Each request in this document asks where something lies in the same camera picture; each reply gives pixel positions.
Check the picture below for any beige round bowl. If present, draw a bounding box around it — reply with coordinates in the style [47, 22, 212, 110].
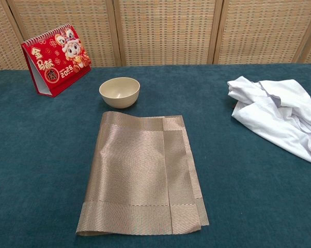
[99, 78, 141, 109]

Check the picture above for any brown woven placemat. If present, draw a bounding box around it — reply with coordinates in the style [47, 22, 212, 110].
[75, 111, 210, 237]

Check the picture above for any woven wooden folding screen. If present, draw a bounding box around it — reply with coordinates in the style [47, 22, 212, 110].
[0, 0, 311, 73]

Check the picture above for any red desk calendar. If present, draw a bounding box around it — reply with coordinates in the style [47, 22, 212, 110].
[21, 23, 91, 98]

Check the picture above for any white crumpled cloth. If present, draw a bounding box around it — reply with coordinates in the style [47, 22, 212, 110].
[227, 75, 311, 167]

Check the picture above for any teal table cover cloth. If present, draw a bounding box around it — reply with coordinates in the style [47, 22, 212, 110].
[0, 63, 311, 248]

